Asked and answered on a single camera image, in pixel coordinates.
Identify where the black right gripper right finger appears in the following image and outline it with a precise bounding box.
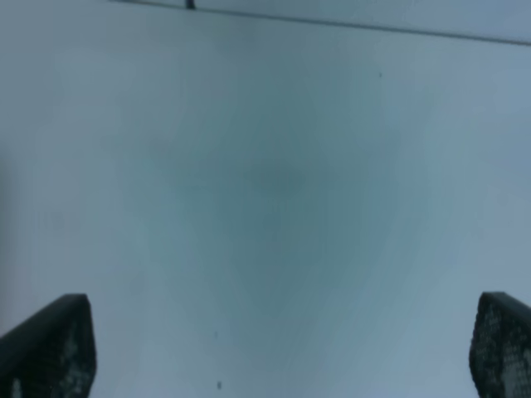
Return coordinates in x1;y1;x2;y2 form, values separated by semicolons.
469;292;530;398

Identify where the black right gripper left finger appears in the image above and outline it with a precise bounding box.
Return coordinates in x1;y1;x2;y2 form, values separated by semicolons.
1;294;97;398

